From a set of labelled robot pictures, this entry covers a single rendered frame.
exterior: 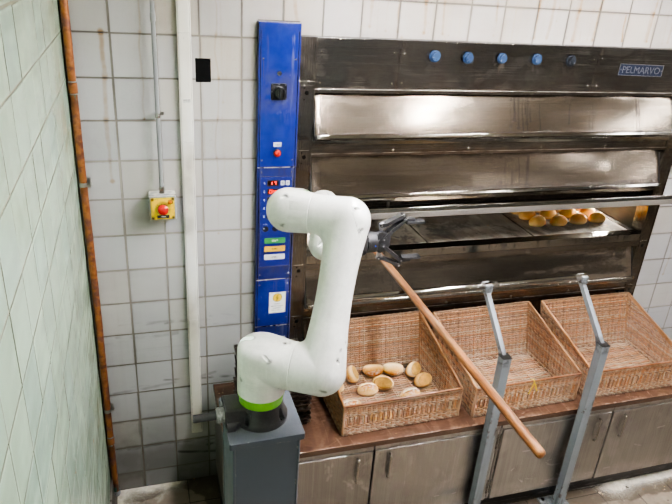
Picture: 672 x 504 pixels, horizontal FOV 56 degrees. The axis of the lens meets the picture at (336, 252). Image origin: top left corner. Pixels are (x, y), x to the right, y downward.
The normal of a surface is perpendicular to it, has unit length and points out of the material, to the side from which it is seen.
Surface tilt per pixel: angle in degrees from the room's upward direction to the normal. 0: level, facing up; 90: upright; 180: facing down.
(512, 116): 70
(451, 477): 90
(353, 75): 91
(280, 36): 90
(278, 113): 90
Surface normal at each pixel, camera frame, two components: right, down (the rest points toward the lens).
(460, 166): 0.29, 0.08
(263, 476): 0.30, 0.42
